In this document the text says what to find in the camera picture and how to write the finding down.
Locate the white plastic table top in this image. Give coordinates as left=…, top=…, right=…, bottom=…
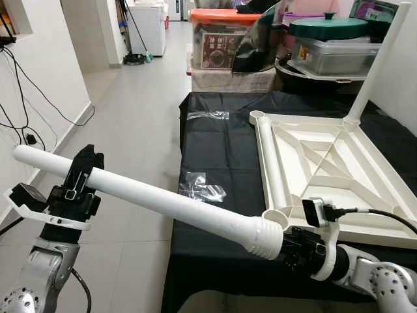
left=250, top=110, right=417, bottom=250

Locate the black tablecloth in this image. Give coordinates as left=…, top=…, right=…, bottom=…
left=160, top=90, right=417, bottom=313

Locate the small black floor appliance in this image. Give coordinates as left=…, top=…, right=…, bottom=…
left=124, top=53, right=154, bottom=66

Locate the clear tape patch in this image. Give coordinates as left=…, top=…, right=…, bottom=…
left=187, top=110, right=230, bottom=121
left=179, top=171, right=227, bottom=203

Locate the white appliance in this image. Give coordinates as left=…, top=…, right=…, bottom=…
left=127, top=0, right=167, bottom=56

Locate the black electronic equipment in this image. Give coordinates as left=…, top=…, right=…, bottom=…
left=0, top=13, right=17, bottom=46

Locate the red framed poster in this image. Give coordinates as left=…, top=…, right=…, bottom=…
left=202, top=33, right=234, bottom=70

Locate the large black bowl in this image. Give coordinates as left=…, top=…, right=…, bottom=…
left=274, top=57, right=366, bottom=92

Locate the green round pot lid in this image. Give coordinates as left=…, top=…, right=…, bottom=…
left=288, top=12, right=371, bottom=40

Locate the orange lidded storage box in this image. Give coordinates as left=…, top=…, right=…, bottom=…
left=189, top=8, right=263, bottom=71

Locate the glossy black bag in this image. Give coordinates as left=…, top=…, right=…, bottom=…
left=231, top=7, right=284, bottom=72

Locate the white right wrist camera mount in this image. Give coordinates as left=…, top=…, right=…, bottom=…
left=302, top=198, right=347, bottom=282

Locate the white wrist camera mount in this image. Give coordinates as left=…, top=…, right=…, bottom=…
left=3, top=183, right=92, bottom=232
left=302, top=198, right=347, bottom=282

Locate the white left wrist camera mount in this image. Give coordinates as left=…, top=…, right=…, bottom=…
left=3, top=183, right=92, bottom=232

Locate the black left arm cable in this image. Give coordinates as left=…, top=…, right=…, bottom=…
left=0, top=218, right=92, bottom=313

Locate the thin black wall cable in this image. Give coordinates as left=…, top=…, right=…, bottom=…
left=0, top=98, right=46, bottom=152
left=0, top=46, right=95, bottom=128

